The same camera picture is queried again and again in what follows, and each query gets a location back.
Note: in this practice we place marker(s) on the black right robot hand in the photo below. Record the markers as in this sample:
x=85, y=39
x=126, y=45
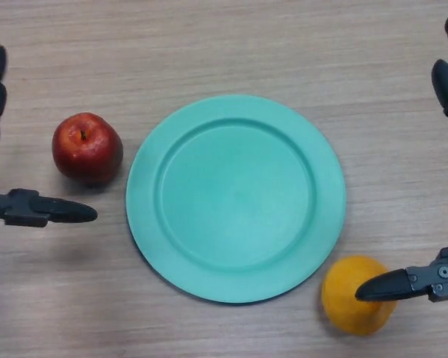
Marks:
x=440, y=277

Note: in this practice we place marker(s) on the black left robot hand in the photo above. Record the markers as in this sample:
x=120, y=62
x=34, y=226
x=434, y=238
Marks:
x=30, y=209

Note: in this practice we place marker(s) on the red apple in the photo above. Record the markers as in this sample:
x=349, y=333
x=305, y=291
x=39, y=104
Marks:
x=86, y=147

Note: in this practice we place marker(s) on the green round plate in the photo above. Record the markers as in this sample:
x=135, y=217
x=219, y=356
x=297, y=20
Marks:
x=239, y=201

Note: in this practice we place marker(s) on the yellow pear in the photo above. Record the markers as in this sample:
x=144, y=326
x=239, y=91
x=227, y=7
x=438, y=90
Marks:
x=341, y=294

